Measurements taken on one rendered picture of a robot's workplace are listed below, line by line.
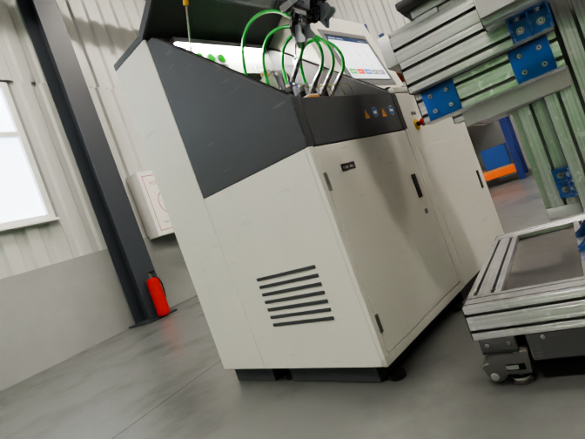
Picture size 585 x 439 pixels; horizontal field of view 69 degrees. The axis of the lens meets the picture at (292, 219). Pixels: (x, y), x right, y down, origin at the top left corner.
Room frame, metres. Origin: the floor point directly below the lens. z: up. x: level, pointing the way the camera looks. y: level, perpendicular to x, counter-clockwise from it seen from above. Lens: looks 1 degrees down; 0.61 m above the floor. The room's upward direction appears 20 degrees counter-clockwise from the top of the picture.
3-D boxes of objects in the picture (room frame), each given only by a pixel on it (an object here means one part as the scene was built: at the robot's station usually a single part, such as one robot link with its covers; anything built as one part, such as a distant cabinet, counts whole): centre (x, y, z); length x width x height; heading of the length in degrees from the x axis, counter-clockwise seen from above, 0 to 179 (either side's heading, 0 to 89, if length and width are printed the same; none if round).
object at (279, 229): (1.76, -0.14, 0.39); 0.70 x 0.58 x 0.79; 137
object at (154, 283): (5.02, 1.79, 0.29); 0.17 x 0.15 x 0.54; 147
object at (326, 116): (1.58, -0.34, 0.87); 0.62 x 0.04 x 0.16; 137
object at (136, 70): (2.31, -0.06, 0.75); 1.40 x 0.28 x 1.50; 137
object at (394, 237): (1.57, -0.35, 0.44); 0.65 x 0.02 x 0.68; 137
